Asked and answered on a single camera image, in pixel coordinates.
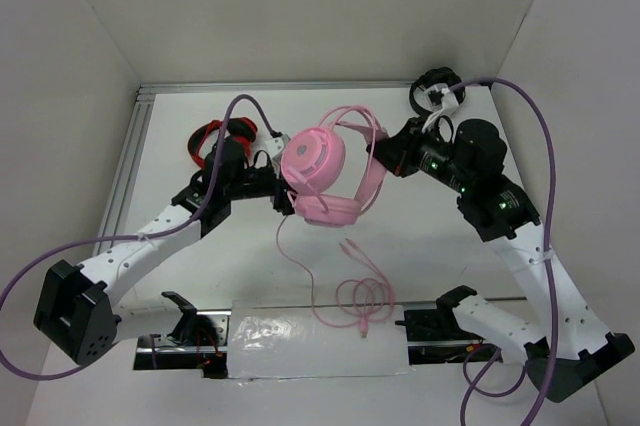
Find aluminium rail frame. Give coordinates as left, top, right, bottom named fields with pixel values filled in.
left=77, top=76, right=494, bottom=310

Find red headphones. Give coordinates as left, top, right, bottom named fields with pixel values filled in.
left=187, top=116, right=259, bottom=170

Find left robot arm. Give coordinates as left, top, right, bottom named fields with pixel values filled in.
left=34, top=135, right=292, bottom=366

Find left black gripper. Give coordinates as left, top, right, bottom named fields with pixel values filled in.
left=225, top=158, right=320, bottom=216

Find pink headphone cable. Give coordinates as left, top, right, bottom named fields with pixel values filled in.
left=275, top=215, right=398, bottom=340

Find black headphones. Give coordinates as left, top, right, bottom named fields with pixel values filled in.
left=409, top=67, right=466, bottom=120

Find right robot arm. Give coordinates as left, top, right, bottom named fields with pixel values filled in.
left=367, top=118, right=635, bottom=403

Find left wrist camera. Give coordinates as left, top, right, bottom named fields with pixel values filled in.
left=264, top=134, right=290, bottom=156

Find white taped sheet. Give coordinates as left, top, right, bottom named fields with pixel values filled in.
left=227, top=302, right=410, bottom=380

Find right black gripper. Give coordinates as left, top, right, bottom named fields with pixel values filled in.
left=366, top=114, right=474, bottom=193

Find pink headphones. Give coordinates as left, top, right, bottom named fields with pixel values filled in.
left=280, top=105, right=388, bottom=227

